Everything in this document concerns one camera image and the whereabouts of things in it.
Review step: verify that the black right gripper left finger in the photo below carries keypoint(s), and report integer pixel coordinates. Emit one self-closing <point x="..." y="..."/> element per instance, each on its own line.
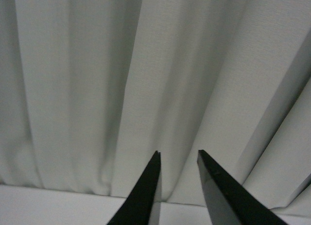
<point x="142" y="206"/>

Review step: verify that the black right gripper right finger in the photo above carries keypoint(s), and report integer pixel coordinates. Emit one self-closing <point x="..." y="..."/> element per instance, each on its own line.
<point x="227" y="201"/>

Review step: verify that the grey pleated curtain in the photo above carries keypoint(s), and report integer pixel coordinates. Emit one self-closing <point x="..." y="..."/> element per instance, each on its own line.
<point x="90" y="89"/>

